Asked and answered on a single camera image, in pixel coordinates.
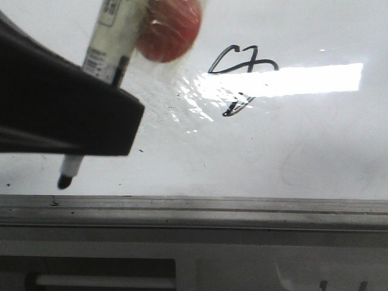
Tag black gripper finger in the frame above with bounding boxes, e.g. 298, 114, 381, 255
1, 15, 144, 156

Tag white black-tip whiteboard marker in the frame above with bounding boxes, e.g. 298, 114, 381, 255
57, 0, 146, 190

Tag red round magnet taped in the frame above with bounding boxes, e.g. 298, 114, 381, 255
136, 1, 202, 63

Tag white whiteboard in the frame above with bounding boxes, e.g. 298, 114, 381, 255
0, 0, 388, 200

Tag grey aluminium whiteboard frame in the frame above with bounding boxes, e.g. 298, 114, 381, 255
1, 195, 387, 232

